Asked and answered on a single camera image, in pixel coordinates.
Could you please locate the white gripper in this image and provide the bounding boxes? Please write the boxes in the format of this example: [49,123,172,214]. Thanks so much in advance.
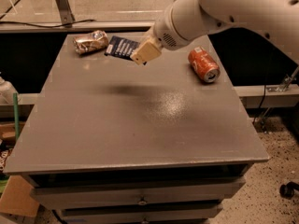
[130,5,191,64]

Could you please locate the blue rxbar blueberry wrapper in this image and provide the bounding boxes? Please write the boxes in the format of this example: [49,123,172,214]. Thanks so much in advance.
[105,35,139,61]

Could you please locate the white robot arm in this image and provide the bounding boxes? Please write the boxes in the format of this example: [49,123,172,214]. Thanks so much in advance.
[131,0,299,64]

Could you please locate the orange soda can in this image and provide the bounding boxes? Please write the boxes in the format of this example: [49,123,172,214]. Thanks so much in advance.
[188,47,221,83]

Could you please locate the crumpled gold foil can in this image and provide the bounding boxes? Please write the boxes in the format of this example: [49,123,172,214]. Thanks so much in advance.
[73,30,108,55]

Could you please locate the grey drawer cabinet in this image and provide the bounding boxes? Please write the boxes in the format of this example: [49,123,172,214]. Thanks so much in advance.
[5,38,268,224]

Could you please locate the green pole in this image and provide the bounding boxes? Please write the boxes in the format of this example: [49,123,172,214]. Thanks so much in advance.
[13,92,20,141]

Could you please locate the white plastic bottle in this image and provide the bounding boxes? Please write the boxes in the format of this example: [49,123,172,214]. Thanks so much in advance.
[0,77,17,104]

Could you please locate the black chair caster wheel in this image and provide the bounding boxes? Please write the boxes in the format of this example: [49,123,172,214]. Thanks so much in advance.
[279,182,299,199]

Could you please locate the brown cardboard box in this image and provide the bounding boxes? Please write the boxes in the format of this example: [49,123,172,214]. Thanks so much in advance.
[0,175,39,217]

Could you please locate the black cable on ledge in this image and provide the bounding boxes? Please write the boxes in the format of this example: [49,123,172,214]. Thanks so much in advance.
[0,19,96,29]

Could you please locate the left metal bracket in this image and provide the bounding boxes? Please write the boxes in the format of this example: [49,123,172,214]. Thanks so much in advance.
[55,0,75,27]

